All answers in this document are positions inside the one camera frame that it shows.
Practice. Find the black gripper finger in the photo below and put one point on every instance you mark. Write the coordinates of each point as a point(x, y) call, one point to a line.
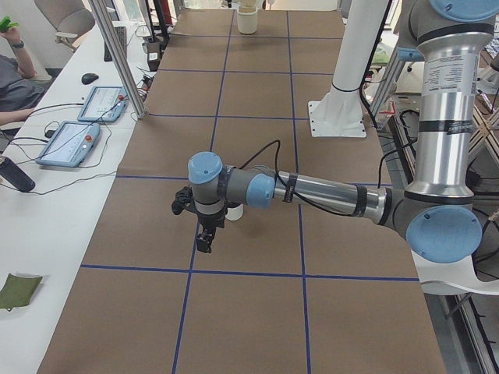
point(204, 240)

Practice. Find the beige office chair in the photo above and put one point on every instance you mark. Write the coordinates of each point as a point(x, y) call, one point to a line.
point(70, 18)

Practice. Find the blue teach pendant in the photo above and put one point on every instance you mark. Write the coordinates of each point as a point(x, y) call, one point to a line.
point(103, 104)
point(70, 144)

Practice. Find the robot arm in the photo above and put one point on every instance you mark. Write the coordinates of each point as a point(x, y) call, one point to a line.
point(434, 212)

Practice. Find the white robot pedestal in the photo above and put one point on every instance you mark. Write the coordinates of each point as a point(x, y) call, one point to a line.
point(340, 113)

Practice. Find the black computer mouse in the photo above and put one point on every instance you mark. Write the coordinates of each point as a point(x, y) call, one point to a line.
point(88, 78)

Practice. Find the green cloth pouch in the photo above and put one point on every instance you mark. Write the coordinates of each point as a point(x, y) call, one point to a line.
point(18, 291)

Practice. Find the aluminium frame post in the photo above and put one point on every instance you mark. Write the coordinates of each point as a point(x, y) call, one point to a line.
point(110, 37)

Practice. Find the white chair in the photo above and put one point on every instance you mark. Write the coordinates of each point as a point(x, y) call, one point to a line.
point(456, 278)

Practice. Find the far blue teach pendant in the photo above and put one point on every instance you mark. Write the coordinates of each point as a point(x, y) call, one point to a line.
point(103, 104)

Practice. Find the black water bottle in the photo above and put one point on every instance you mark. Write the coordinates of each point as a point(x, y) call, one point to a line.
point(15, 175)

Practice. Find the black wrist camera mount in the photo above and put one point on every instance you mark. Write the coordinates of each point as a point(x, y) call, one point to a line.
point(183, 201)

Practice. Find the white mug with handle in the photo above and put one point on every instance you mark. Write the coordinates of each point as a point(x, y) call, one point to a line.
point(234, 212)

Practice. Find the near blue teach pendant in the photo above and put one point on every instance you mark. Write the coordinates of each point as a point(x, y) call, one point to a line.
point(70, 144)

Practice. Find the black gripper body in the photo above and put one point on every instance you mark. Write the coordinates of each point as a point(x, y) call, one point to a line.
point(210, 220)

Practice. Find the cream plastic basket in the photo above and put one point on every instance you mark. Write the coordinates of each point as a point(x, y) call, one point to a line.
point(247, 17)

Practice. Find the seated person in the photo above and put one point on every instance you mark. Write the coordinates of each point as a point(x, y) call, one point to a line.
point(19, 93)

